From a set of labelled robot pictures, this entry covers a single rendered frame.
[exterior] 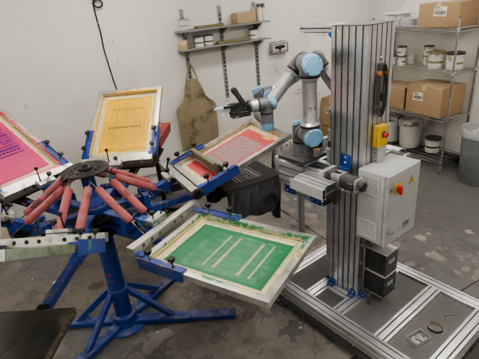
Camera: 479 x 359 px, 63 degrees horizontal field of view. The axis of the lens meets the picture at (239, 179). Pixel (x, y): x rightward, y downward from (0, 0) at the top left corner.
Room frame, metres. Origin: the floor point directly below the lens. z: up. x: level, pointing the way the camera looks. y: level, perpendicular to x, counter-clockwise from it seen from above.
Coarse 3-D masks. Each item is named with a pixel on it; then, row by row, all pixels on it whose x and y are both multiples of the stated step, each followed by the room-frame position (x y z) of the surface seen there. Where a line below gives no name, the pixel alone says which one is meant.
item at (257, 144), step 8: (248, 144) 2.90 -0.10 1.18; (256, 144) 2.86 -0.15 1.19; (264, 144) 2.81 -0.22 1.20; (232, 152) 2.85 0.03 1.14; (240, 152) 2.80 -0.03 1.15; (248, 152) 2.76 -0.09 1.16; (224, 160) 2.77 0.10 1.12; (232, 160) 2.73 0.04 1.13; (240, 160) 2.69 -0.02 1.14; (200, 176) 2.65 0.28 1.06
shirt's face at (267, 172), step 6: (258, 162) 3.07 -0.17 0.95; (252, 168) 2.96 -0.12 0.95; (258, 168) 2.95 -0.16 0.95; (264, 168) 2.93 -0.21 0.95; (270, 168) 2.92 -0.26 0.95; (264, 174) 2.82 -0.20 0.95; (270, 174) 2.81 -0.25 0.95; (276, 174) 2.80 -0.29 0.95; (228, 180) 2.77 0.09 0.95; (246, 180) 2.73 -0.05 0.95; (252, 180) 2.72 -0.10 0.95; (258, 180) 2.71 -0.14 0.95; (222, 186) 2.67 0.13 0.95; (228, 186) 2.66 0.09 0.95; (234, 186) 2.65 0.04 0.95; (240, 186) 2.64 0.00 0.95
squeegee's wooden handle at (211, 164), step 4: (192, 148) 2.92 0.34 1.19; (192, 152) 2.89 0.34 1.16; (196, 152) 2.82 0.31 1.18; (200, 152) 2.80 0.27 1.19; (196, 156) 2.84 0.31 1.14; (200, 156) 2.75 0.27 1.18; (204, 156) 2.72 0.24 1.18; (200, 160) 2.79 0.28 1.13; (204, 160) 2.70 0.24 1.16; (208, 160) 2.63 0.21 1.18; (212, 160) 2.61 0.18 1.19; (208, 164) 2.65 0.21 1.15; (212, 164) 2.56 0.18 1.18; (216, 164) 2.57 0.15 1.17; (212, 168) 2.60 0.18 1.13; (216, 168) 2.57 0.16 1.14
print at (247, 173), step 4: (244, 168) 2.97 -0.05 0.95; (248, 168) 2.97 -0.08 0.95; (240, 172) 2.90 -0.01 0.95; (244, 172) 2.89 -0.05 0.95; (248, 172) 2.88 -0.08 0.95; (252, 172) 2.87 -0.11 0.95; (256, 172) 2.86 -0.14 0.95; (236, 176) 2.83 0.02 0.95; (240, 176) 2.82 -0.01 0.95; (244, 176) 2.82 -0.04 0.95; (248, 176) 2.81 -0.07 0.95; (252, 176) 2.80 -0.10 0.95; (256, 176) 2.80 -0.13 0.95; (232, 180) 2.76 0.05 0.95; (236, 180) 2.75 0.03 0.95; (240, 180) 2.74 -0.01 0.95; (244, 180) 2.74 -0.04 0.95
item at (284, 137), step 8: (248, 120) 3.25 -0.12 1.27; (240, 128) 3.19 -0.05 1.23; (224, 136) 3.12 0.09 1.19; (280, 136) 2.83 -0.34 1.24; (288, 136) 2.75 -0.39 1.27; (208, 144) 3.06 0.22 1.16; (216, 144) 3.08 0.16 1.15; (272, 144) 2.70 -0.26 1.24; (280, 144) 2.71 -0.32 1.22; (256, 152) 2.65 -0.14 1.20; (264, 152) 2.65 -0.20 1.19; (184, 160) 2.95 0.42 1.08; (248, 160) 2.59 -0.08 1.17; (176, 168) 2.83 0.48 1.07; (240, 168) 2.56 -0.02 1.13; (184, 176) 2.71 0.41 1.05; (192, 176) 2.62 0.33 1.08
